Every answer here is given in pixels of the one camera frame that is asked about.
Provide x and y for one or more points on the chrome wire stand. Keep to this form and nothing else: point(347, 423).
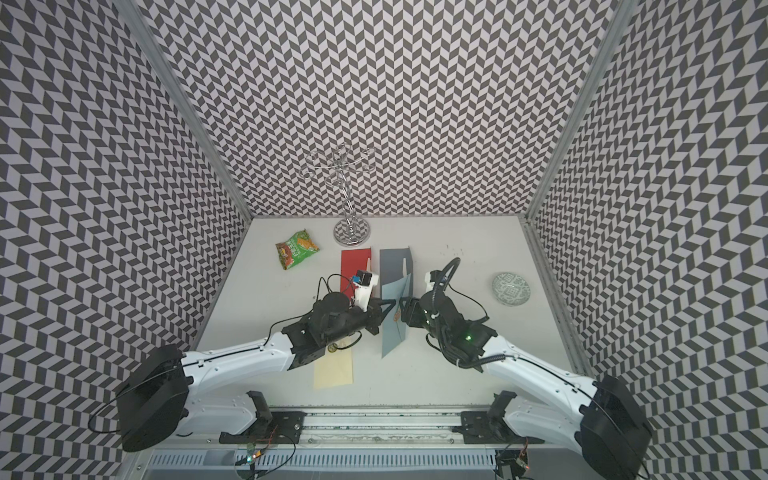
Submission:
point(336, 167)

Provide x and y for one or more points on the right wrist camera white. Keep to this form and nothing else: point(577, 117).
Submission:
point(436, 280)

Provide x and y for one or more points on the patterned ceramic bowl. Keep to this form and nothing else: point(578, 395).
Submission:
point(511, 289)

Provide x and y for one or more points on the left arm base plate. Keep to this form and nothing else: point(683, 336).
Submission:
point(281, 427)

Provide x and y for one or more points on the cream yellow envelope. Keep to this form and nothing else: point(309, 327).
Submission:
point(334, 369)

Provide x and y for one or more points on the aluminium front rail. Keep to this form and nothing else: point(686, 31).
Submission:
point(384, 420)

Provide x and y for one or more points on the green snack bag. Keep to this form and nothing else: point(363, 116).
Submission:
point(299, 247)

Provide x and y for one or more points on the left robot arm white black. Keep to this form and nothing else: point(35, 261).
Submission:
point(171, 392)

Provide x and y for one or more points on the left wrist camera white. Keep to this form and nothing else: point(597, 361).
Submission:
point(364, 282)

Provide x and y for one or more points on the red envelope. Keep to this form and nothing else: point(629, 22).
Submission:
point(352, 260)

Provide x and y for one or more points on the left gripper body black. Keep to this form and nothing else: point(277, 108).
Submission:
point(372, 317)

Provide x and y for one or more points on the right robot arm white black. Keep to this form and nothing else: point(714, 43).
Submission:
point(597, 418)

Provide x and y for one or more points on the dark grey envelope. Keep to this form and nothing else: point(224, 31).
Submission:
point(395, 264)

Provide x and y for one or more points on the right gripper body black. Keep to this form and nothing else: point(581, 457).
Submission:
point(414, 312)

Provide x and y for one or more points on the light blue envelope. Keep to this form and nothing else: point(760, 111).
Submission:
point(393, 329)

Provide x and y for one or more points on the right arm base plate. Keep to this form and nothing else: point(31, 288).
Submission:
point(488, 426)

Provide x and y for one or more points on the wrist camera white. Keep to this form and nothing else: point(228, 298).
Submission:
point(436, 280)
point(364, 282)

